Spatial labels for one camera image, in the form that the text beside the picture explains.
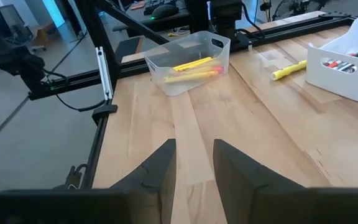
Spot silver metal bracket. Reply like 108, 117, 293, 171
95, 46, 114, 101

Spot white plastic bin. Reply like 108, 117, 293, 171
305, 16, 358, 103

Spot thin black cable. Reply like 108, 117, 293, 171
53, 92, 107, 113

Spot black computer mouse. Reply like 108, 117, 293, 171
150, 4, 180, 21

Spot black floor fan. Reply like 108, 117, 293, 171
271, 0, 328, 20

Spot black frame clamp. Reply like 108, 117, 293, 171
91, 104, 119, 126

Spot yellow cables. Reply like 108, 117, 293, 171
167, 30, 188, 38

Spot orange notepad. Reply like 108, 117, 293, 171
129, 0, 147, 11

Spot brown Expo marker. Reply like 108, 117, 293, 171
337, 62, 357, 74

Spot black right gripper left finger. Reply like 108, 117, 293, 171
0, 139, 178, 224

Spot thick yellow highlighter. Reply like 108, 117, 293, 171
270, 59, 308, 82

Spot brown cardboard box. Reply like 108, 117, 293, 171
29, 22, 58, 47

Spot orange Expo marker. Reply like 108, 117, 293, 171
323, 59, 343, 68

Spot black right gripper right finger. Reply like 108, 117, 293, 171
213, 139, 358, 224

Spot clear plastic bin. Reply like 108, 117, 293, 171
143, 30, 231, 97

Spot office chair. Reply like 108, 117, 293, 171
6, 23, 48, 54

